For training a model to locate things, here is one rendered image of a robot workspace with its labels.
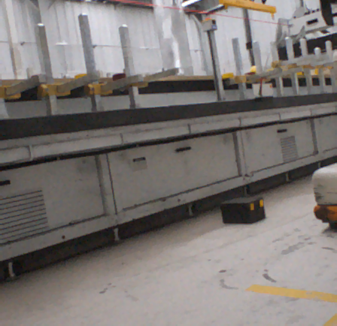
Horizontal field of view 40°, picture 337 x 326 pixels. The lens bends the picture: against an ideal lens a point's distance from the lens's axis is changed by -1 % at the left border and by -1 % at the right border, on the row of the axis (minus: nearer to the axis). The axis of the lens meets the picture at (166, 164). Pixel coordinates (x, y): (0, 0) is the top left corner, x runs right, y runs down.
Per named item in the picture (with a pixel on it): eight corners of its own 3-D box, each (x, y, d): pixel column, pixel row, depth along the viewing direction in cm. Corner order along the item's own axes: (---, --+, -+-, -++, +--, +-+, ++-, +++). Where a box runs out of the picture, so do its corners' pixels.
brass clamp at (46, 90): (71, 94, 208) (69, 83, 208) (45, 95, 199) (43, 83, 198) (63, 96, 213) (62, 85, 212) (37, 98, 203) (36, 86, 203)
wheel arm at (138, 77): (144, 82, 206) (142, 73, 206) (138, 82, 204) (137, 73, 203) (86, 99, 236) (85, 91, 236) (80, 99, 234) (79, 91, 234)
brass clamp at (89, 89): (113, 92, 226) (111, 83, 226) (91, 94, 217) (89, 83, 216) (105, 95, 231) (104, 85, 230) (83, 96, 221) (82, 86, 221)
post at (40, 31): (62, 130, 205) (44, 23, 202) (55, 131, 202) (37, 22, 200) (57, 131, 207) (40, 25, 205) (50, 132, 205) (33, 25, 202)
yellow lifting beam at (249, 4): (277, 16, 872) (274, 0, 870) (224, 7, 749) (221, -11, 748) (273, 18, 878) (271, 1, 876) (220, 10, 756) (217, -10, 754)
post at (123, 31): (141, 116, 241) (127, 24, 238) (137, 116, 238) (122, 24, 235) (137, 116, 243) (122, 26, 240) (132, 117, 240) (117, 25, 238)
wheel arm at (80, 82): (100, 82, 188) (98, 71, 188) (93, 82, 186) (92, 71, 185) (44, 101, 218) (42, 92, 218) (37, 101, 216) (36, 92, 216)
